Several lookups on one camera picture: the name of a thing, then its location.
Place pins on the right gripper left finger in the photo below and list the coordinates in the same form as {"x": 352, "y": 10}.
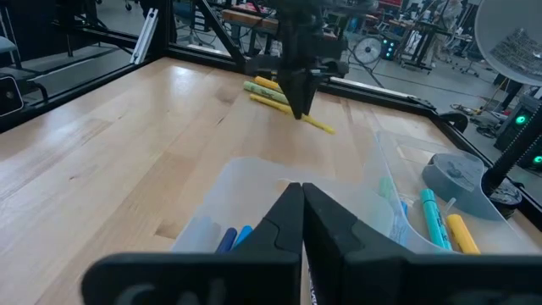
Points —
{"x": 254, "y": 279}

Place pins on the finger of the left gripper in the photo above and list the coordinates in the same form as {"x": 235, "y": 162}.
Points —
{"x": 306, "y": 91}
{"x": 291, "y": 89}

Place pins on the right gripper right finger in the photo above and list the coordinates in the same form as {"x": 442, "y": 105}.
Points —
{"x": 360, "y": 279}

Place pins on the thin yellow marker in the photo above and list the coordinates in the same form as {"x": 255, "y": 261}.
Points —
{"x": 322, "y": 127}
{"x": 271, "y": 103}

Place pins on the yellow highlighter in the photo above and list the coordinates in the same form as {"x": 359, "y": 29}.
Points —
{"x": 267, "y": 82}
{"x": 463, "y": 237}

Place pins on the teal highlighter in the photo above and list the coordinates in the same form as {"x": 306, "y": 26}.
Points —
{"x": 434, "y": 220}

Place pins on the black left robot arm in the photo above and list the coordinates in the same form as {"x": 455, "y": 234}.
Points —
{"x": 305, "y": 12}

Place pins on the black floor fan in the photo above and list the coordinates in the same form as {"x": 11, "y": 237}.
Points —
{"x": 367, "y": 50}

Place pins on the wooden workbench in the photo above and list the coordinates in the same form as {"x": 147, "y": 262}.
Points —
{"x": 245, "y": 19}

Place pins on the black device green lights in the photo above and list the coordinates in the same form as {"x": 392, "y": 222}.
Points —
{"x": 388, "y": 48}

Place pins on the clear plastic bin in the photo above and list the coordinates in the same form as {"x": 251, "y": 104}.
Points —
{"x": 406, "y": 144}
{"x": 237, "y": 190}

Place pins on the black computer green lights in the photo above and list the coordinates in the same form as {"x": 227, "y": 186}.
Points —
{"x": 514, "y": 127}

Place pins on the black aluminium table frame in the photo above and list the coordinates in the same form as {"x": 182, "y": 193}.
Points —
{"x": 406, "y": 103}

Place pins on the silver aluminium bracket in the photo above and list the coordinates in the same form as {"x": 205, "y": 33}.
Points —
{"x": 146, "y": 36}

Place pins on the black table-level camera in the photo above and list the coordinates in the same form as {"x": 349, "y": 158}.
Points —
{"x": 10, "y": 95}

